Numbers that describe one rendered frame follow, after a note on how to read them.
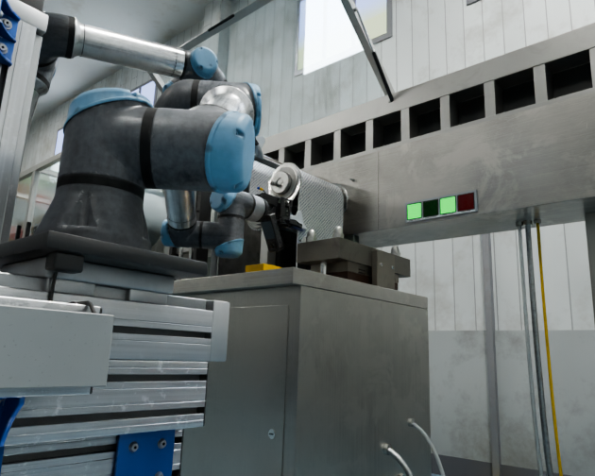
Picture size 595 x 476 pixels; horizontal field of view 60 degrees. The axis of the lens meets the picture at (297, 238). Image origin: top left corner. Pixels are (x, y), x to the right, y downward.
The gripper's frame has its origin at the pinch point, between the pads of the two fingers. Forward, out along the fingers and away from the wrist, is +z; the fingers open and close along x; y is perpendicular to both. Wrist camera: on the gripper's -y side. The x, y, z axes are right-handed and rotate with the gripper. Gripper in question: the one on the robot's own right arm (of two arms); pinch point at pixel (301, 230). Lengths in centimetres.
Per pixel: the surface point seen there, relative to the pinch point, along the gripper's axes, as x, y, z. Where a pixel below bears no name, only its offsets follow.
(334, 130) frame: 11, 49, 30
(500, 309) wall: 14, -5, 207
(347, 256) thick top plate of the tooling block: -19.9, -10.9, -2.6
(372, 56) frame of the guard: -13, 67, 20
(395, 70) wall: 87, 188, 204
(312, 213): -0.3, 6.6, 4.5
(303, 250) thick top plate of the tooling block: -6.6, -8.5, -6.4
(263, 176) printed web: 23.4, 24.7, 3.9
